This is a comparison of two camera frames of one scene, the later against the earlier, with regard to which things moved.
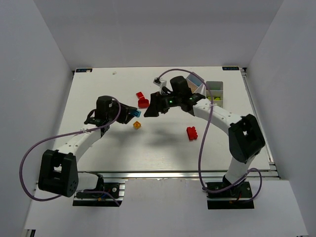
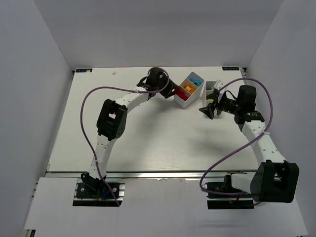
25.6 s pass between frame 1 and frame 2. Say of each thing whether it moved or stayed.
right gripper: moved
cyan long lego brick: moved
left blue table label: stayed
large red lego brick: moved
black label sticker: stayed
